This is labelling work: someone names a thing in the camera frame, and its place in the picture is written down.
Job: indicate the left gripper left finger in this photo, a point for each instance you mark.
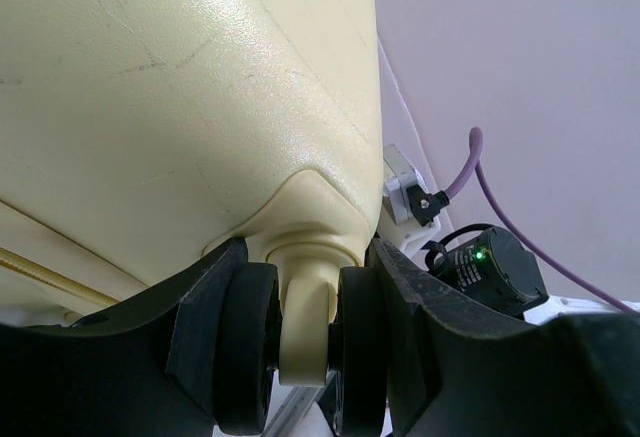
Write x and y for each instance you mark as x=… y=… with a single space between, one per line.
x=143 y=367

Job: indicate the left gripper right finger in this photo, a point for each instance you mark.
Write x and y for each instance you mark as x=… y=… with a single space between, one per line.
x=458 y=368

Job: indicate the yellow hard-shell suitcase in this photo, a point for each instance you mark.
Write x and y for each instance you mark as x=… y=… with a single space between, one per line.
x=139 y=135

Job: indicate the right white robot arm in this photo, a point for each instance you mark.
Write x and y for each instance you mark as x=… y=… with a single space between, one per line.
x=488 y=264

